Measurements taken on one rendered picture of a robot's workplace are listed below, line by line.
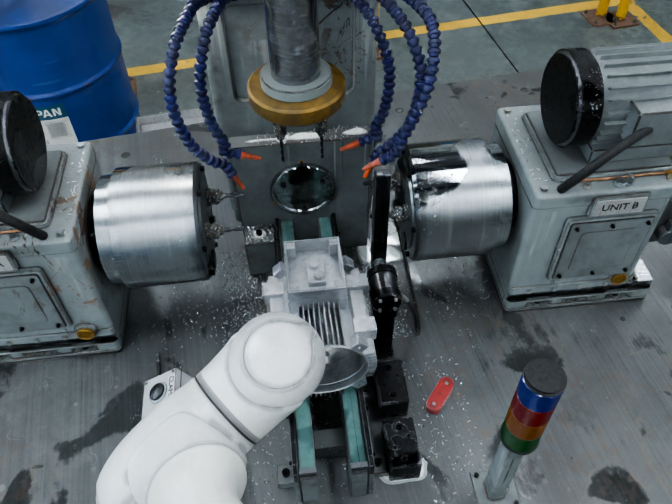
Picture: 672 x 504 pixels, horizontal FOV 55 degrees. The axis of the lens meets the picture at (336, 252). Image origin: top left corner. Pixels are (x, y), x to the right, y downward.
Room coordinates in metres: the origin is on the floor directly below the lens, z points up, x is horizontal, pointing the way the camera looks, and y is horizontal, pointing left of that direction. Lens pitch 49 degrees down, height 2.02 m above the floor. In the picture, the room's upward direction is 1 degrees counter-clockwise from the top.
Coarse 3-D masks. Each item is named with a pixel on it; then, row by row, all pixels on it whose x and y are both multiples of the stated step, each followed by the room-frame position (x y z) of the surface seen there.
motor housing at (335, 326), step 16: (352, 272) 0.80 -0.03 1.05; (272, 304) 0.71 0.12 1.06; (352, 304) 0.71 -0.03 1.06; (320, 320) 0.64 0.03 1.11; (336, 320) 0.65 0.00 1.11; (352, 320) 0.67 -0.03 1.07; (320, 336) 0.62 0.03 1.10; (336, 336) 0.62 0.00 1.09; (336, 352) 0.68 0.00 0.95; (352, 352) 0.67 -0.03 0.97; (368, 352) 0.61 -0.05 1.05; (336, 368) 0.65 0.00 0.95; (352, 368) 0.64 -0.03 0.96; (368, 368) 0.61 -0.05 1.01; (320, 384) 0.62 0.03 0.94; (336, 384) 0.62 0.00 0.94; (352, 384) 0.61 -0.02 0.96
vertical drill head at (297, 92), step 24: (264, 0) 1.00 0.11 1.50; (288, 0) 0.97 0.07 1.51; (312, 0) 0.99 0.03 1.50; (288, 24) 0.97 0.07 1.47; (312, 24) 0.99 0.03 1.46; (288, 48) 0.97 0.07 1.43; (312, 48) 0.98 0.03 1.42; (264, 72) 1.01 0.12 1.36; (288, 72) 0.97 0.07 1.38; (312, 72) 0.98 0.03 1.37; (336, 72) 1.04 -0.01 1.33; (264, 96) 0.97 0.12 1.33; (288, 96) 0.95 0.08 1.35; (312, 96) 0.96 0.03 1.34; (336, 96) 0.97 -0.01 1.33; (288, 120) 0.93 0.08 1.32; (312, 120) 0.93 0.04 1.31
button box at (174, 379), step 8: (176, 368) 0.57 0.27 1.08; (160, 376) 0.57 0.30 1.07; (168, 376) 0.56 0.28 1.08; (176, 376) 0.56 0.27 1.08; (184, 376) 0.57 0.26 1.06; (152, 384) 0.56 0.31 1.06; (168, 384) 0.55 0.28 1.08; (176, 384) 0.54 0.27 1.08; (184, 384) 0.55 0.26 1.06; (144, 392) 0.55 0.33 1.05; (168, 392) 0.53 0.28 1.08; (144, 400) 0.53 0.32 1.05; (152, 400) 0.53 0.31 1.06; (160, 400) 0.52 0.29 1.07; (144, 408) 0.52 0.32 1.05; (152, 408) 0.51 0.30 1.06; (144, 416) 0.50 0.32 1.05
